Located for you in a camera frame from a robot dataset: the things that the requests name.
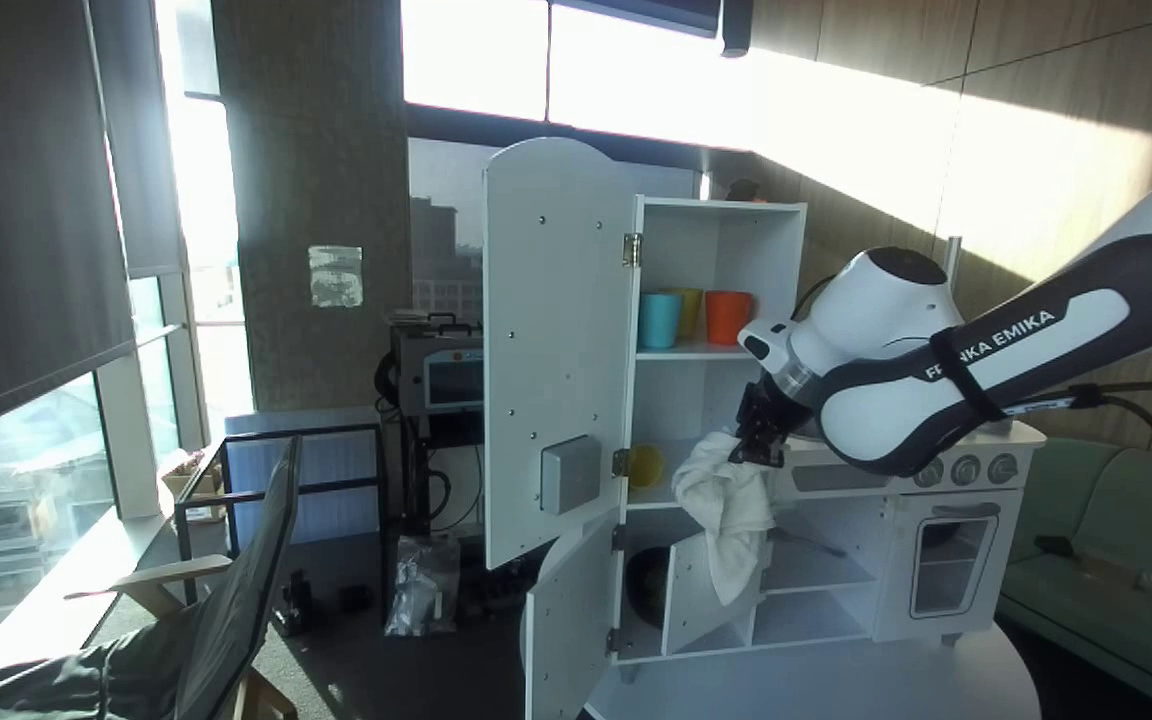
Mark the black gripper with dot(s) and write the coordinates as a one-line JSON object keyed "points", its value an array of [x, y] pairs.
{"points": [[777, 406]]}

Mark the white towel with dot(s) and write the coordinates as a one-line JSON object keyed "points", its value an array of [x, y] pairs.
{"points": [[734, 521]]}

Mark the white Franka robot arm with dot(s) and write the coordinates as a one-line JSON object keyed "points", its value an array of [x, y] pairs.
{"points": [[870, 304]]}

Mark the yellow toy item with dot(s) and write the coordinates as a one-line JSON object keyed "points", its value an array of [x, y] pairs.
{"points": [[647, 470]]}

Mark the orange cup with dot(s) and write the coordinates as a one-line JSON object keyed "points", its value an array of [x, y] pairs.
{"points": [[725, 316]]}

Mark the yellow cup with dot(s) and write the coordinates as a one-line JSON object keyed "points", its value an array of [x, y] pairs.
{"points": [[689, 316]]}

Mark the blue cup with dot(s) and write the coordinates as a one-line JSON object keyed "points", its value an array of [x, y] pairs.
{"points": [[662, 322]]}

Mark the narrow white lower cabinet door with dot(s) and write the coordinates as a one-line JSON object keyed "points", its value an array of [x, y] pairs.
{"points": [[689, 602]]}

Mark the grey toy stove knob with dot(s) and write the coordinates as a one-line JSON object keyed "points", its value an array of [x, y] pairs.
{"points": [[928, 478], [965, 470], [1000, 466]]}

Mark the black bowl with greens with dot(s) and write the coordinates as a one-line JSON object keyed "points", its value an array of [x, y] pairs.
{"points": [[647, 586]]}

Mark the grey box on door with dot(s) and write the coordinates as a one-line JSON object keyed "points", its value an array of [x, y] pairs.
{"points": [[569, 472]]}

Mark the white toy kitchen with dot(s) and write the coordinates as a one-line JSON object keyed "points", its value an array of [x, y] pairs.
{"points": [[723, 241]]}

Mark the white toy oven door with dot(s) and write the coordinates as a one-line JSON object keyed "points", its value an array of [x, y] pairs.
{"points": [[955, 562]]}

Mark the tall white cabinet door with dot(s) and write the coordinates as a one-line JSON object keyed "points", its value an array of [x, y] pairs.
{"points": [[550, 304]]}

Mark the rounded white lower cabinet door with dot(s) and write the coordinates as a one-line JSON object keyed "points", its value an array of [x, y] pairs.
{"points": [[569, 624]]}

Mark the dark electronic device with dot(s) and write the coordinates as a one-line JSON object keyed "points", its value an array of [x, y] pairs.
{"points": [[450, 383]]}

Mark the clear plastic bag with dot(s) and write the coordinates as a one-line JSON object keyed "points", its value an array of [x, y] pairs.
{"points": [[423, 586]]}

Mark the green sofa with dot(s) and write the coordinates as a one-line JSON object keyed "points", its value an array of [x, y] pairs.
{"points": [[1097, 586]]}

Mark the grey blue cabinet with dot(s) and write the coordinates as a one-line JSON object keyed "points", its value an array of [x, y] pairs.
{"points": [[320, 466]]}

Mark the paper sign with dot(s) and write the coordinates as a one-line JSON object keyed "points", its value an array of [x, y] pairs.
{"points": [[332, 278]]}

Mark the black office chair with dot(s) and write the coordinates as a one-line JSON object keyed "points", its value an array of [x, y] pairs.
{"points": [[236, 602]]}

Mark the narrow dark window blind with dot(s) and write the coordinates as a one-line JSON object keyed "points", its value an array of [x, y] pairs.
{"points": [[136, 120]]}

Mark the wide dark window blind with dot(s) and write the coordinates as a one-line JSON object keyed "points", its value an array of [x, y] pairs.
{"points": [[16, 201]]}

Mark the black metal frame rack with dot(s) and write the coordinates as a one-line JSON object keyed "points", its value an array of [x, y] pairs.
{"points": [[203, 503]]}

